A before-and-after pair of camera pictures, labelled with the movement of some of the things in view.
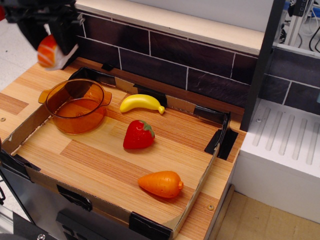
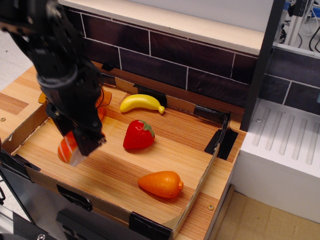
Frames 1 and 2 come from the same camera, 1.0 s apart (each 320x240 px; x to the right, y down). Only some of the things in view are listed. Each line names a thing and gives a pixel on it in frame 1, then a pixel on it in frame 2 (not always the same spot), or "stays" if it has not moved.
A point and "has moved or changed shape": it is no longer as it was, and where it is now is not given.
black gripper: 31,15 -> 73,103
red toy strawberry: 138,134 stays
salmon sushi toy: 50,57 has moved or changed shape
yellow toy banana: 140,101 stays
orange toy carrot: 166,184 stays
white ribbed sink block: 278,163 stays
